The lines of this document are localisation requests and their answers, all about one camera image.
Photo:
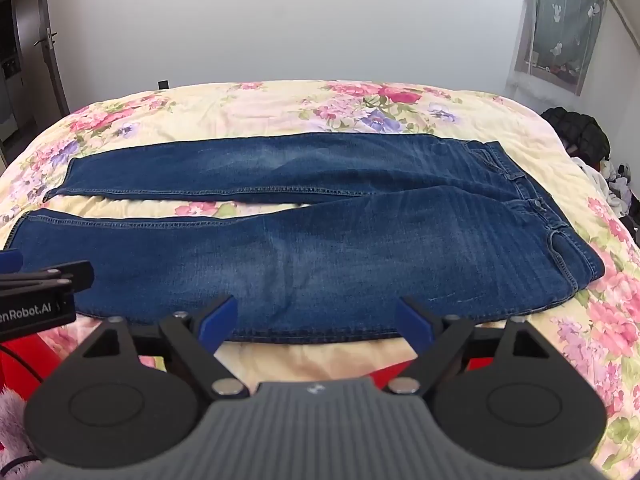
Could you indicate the pile of mixed clothes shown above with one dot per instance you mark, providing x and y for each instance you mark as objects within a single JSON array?
[{"x": 622, "y": 175}]

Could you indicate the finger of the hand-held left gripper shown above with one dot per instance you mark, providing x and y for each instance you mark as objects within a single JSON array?
[
  {"x": 70, "y": 276},
  {"x": 10, "y": 261}
]

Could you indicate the patterned window curtain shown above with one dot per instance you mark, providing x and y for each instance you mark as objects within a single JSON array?
[{"x": 565, "y": 15}]

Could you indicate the pink fluffy cloth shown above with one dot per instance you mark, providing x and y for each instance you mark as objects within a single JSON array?
[{"x": 12, "y": 425}]

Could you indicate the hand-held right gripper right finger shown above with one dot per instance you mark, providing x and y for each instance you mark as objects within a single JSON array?
[{"x": 414, "y": 321}]

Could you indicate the black wall socket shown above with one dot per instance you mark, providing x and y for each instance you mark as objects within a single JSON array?
[{"x": 163, "y": 84}]

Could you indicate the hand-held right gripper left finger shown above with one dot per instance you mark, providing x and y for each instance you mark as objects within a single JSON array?
[{"x": 220, "y": 321}]

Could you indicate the floral cream blanket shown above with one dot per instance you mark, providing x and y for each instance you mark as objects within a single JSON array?
[{"x": 280, "y": 105}]

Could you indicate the black puffer jacket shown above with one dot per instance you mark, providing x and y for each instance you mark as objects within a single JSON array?
[{"x": 582, "y": 132}]

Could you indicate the brown door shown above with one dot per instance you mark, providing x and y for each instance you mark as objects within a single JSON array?
[{"x": 37, "y": 0}]

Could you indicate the blue denim pants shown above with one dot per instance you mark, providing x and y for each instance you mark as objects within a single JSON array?
[{"x": 325, "y": 250}]

